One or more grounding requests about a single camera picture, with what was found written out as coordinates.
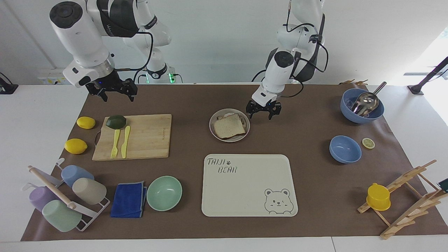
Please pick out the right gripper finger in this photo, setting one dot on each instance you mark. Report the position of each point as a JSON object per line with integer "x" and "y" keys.
{"x": 129, "y": 88}
{"x": 99, "y": 93}

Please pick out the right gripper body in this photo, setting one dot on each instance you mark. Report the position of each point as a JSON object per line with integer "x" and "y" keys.
{"x": 106, "y": 81}

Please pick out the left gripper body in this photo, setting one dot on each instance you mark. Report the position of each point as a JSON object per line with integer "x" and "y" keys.
{"x": 263, "y": 104}

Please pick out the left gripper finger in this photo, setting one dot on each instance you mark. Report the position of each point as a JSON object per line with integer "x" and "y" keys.
{"x": 252, "y": 109}
{"x": 274, "y": 110}

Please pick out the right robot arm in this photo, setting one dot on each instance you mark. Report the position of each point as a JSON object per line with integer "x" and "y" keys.
{"x": 75, "y": 33}

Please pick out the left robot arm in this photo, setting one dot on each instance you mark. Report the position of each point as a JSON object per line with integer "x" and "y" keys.
{"x": 280, "y": 71}

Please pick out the grey round plate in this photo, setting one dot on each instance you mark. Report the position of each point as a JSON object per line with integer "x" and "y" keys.
{"x": 245, "y": 134}

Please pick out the bread slice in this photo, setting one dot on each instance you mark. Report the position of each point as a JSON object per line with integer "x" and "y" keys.
{"x": 229, "y": 126}

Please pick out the yellow lemon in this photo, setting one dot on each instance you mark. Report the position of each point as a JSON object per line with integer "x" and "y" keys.
{"x": 75, "y": 146}
{"x": 86, "y": 122}

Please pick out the dark green lime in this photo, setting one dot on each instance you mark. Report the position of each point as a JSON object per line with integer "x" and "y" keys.
{"x": 116, "y": 121}

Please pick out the white power strip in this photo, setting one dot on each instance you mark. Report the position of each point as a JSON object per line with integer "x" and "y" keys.
{"x": 52, "y": 78}

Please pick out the wooden cutting board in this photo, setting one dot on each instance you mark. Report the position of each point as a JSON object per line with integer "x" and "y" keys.
{"x": 150, "y": 136}

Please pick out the yellow plastic fork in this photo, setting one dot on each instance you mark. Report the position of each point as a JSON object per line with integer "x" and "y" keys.
{"x": 115, "y": 143}

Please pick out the yellow plastic knife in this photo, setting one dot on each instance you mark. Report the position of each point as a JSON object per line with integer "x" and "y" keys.
{"x": 125, "y": 141}

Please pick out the large blue bowl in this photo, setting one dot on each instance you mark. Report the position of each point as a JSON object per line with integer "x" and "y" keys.
{"x": 353, "y": 117}

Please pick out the cream tray with bear print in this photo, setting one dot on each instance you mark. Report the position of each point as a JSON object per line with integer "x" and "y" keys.
{"x": 241, "y": 189}

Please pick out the small blue bowl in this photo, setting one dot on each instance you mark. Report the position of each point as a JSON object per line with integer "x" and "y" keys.
{"x": 344, "y": 150}

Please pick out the light blue cup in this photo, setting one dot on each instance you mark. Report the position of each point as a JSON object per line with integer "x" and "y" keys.
{"x": 75, "y": 173}

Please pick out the wooden clip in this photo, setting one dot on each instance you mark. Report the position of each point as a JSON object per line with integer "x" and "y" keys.
{"x": 353, "y": 82}

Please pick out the metal scoop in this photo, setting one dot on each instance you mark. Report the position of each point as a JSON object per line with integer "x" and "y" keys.
{"x": 365, "y": 102}

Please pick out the black stand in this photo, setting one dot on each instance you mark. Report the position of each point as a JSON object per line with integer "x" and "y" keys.
{"x": 7, "y": 87}
{"x": 428, "y": 75}

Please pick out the beige cup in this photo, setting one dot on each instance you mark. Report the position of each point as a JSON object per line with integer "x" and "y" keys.
{"x": 90, "y": 190}

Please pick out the lemon slice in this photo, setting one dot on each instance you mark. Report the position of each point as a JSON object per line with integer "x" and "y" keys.
{"x": 368, "y": 143}

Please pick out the white cup rack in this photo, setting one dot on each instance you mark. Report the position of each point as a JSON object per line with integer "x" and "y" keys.
{"x": 52, "y": 187}

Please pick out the blue folded cloth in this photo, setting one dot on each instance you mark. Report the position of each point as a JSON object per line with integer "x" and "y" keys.
{"x": 127, "y": 199}

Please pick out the light green bowl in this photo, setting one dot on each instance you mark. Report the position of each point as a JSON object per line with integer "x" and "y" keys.
{"x": 164, "y": 193}

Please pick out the purple cup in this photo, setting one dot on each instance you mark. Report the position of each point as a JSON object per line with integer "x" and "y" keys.
{"x": 40, "y": 197}

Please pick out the light green cup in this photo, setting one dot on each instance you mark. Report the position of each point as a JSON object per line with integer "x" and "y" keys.
{"x": 61, "y": 217}

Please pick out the yellow plastic cup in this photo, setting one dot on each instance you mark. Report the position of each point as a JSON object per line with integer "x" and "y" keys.
{"x": 378, "y": 197}

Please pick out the wooden drying rack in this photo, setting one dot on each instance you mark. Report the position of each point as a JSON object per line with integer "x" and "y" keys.
{"x": 416, "y": 206}

